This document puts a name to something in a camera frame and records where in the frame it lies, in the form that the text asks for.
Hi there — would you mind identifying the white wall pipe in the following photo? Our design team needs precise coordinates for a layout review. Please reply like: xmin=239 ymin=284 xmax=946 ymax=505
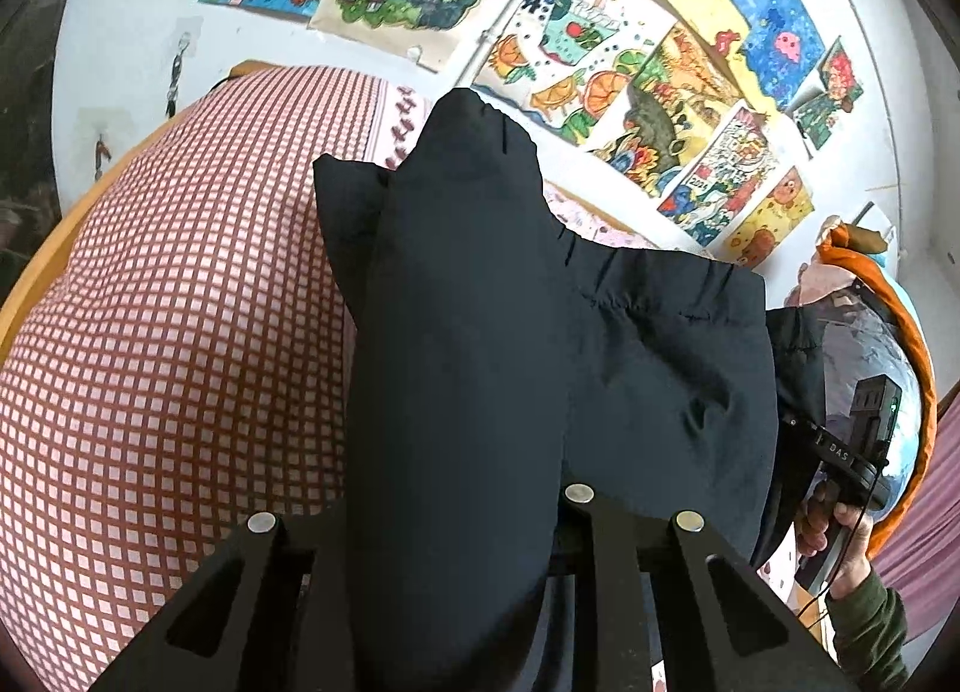
xmin=454 ymin=0 xmax=523 ymax=87

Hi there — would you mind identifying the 2024 dragon drawing poster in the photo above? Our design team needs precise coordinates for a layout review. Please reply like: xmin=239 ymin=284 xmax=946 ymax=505
xmin=658 ymin=105 xmax=778 ymax=248

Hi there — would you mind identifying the hanging keychain on wall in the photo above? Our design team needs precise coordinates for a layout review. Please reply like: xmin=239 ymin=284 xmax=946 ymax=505
xmin=164 ymin=32 xmax=194 ymax=118

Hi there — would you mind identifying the pink apple print bedsheet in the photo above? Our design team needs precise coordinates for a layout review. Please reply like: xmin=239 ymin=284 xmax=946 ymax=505
xmin=314 ymin=91 xmax=649 ymax=690

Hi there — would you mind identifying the red white checkered quilt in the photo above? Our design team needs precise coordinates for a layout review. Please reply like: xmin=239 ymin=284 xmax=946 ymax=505
xmin=2 ymin=66 xmax=392 ymax=690

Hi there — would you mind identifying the bear chick drawing poster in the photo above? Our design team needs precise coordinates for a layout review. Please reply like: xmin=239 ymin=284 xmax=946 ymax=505
xmin=719 ymin=167 xmax=814 ymax=269

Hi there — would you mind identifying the red hair figure drawing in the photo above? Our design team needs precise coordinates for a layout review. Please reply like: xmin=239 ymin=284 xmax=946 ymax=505
xmin=793 ymin=38 xmax=862 ymax=151

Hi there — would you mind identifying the clear bag of clothes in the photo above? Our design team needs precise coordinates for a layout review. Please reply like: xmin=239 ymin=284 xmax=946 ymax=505
xmin=788 ymin=263 xmax=923 ymax=522

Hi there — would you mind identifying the fruit juice drawing poster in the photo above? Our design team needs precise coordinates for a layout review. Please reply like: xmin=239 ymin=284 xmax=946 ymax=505
xmin=473 ymin=0 xmax=675 ymax=144

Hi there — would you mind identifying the black large jacket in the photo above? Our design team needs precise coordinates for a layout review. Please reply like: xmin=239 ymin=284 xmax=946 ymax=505
xmin=314 ymin=91 xmax=823 ymax=690

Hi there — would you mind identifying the person right hand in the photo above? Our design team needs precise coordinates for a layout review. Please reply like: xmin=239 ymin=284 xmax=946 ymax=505
xmin=796 ymin=481 xmax=874 ymax=601

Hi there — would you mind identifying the autumn field drawing poster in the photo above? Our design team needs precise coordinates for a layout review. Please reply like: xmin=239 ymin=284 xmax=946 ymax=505
xmin=589 ymin=22 xmax=742 ymax=198

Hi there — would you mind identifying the green sleeve right forearm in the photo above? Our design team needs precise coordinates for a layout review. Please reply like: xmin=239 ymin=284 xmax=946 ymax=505
xmin=827 ymin=572 xmax=910 ymax=692

